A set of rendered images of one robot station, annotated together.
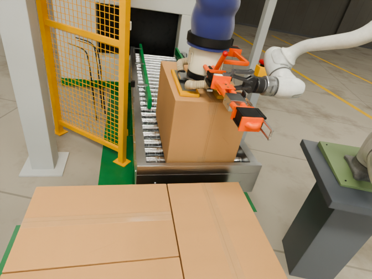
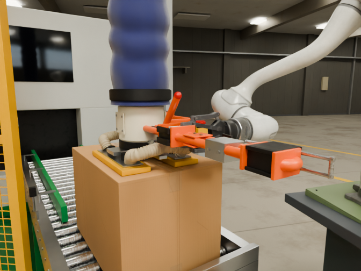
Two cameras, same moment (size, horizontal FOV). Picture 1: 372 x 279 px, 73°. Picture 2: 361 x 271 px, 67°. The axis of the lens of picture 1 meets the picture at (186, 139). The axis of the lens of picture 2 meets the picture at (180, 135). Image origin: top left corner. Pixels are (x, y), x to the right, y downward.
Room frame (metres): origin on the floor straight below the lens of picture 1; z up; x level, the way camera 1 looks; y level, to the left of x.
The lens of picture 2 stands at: (0.32, 0.12, 1.21)
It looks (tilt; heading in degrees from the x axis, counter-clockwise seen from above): 9 degrees down; 343
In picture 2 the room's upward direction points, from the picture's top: straight up
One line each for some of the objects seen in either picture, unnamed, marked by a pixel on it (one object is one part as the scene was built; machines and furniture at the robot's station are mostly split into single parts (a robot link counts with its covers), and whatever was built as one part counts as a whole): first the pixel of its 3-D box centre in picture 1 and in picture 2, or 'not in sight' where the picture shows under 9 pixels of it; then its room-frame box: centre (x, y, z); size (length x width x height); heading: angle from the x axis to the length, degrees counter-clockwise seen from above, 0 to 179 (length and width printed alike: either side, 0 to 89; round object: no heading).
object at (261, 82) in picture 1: (252, 84); (220, 132); (1.12, -0.25, 1.07); 0.09 x 0.07 x 0.08; 107
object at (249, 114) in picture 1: (246, 118); (269, 158); (0.76, -0.18, 1.08); 0.08 x 0.07 x 0.05; 16
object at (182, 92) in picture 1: (184, 79); (117, 155); (1.31, 0.07, 0.97); 0.34 x 0.10 x 0.05; 16
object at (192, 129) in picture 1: (195, 110); (139, 199); (1.43, -0.02, 0.75); 0.60 x 0.40 x 0.40; 17
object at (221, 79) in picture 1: (218, 79); (175, 134); (1.10, -0.09, 1.08); 0.10 x 0.08 x 0.06; 106
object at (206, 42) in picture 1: (210, 39); (141, 94); (1.34, -0.03, 1.19); 0.23 x 0.23 x 0.04
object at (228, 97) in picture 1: (233, 102); (224, 149); (0.89, -0.15, 1.07); 0.07 x 0.07 x 0.04; 16
